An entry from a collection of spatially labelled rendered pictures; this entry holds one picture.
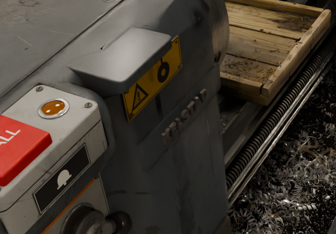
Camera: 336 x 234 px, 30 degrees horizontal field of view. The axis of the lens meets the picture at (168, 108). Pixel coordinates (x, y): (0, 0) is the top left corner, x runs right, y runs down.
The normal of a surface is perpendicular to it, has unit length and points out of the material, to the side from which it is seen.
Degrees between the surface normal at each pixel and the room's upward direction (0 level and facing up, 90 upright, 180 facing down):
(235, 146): 0
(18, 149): 0
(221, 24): 84
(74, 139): 90
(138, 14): 0
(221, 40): 95
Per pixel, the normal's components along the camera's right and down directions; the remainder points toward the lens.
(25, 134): -0.12, -0.78
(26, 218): 0.83, 0.25
